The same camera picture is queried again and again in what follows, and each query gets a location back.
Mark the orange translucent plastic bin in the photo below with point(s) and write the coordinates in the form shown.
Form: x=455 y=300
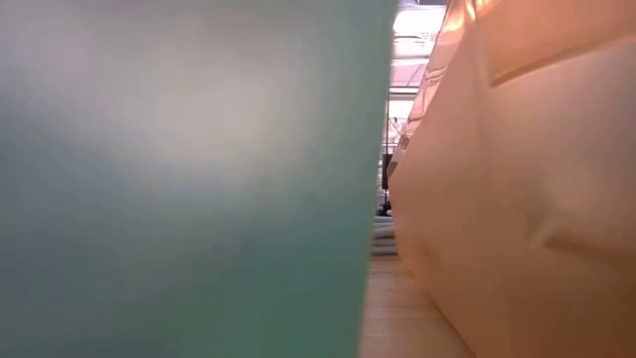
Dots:
x=522 y=199

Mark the black background screen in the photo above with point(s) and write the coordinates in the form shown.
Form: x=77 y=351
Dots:
x=386 y=171

